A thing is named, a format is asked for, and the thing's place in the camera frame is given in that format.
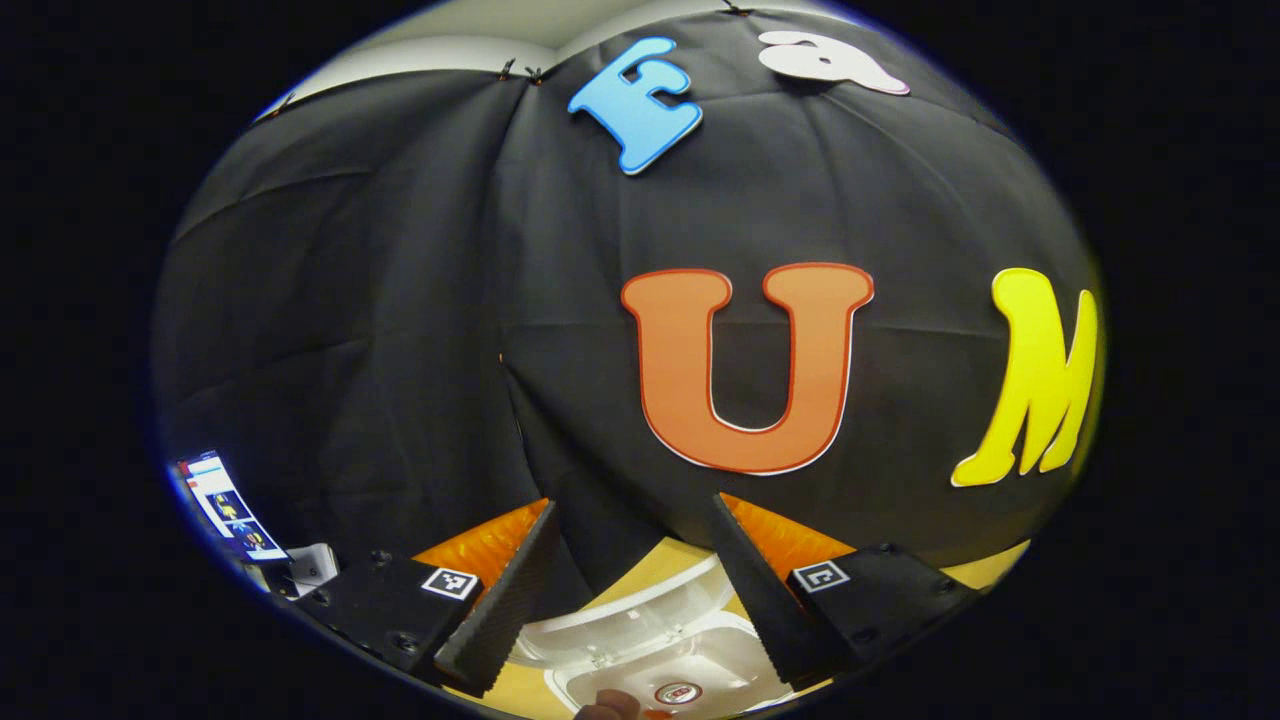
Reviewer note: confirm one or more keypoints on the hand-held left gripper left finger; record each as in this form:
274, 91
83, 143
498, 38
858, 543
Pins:
510, 610

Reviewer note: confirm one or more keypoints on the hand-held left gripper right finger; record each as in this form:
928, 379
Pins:
760, 600

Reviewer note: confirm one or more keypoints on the white desktop garbage bin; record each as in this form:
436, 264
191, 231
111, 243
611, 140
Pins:
640, 625

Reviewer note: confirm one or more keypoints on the red pop can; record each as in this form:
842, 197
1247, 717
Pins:
679, 693

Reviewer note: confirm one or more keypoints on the wooden desktop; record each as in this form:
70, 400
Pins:
650, 565

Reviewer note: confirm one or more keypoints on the computer monitor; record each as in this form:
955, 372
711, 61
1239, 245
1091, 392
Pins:
230, 505

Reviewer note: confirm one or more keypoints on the black backdrop cloth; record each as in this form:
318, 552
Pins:
400, 300

